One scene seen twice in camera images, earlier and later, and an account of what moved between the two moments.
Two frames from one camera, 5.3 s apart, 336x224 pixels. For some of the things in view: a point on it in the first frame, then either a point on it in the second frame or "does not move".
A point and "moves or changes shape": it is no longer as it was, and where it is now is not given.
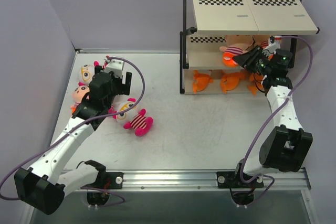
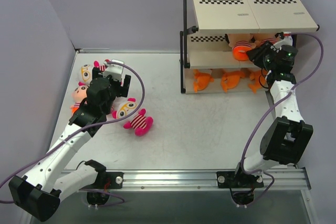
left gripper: (127, 83) does not move
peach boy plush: (235, 44) moves or changes shape
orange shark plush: (229, 81) does not move
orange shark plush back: (200, 81) does not move
